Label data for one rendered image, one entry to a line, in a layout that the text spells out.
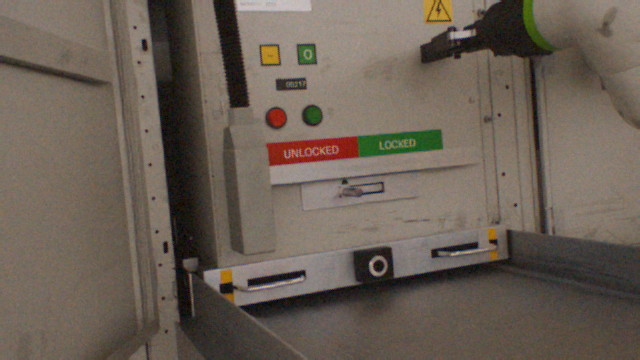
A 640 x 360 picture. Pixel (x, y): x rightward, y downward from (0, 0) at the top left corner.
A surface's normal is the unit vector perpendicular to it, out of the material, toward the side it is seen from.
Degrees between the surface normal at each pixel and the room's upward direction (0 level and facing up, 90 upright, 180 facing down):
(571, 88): 90
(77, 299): 90
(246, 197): 90
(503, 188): 90
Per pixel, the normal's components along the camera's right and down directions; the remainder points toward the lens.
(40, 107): 0.99, -0.08
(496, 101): 0.39, 0.01
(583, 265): -0.92, 0.10
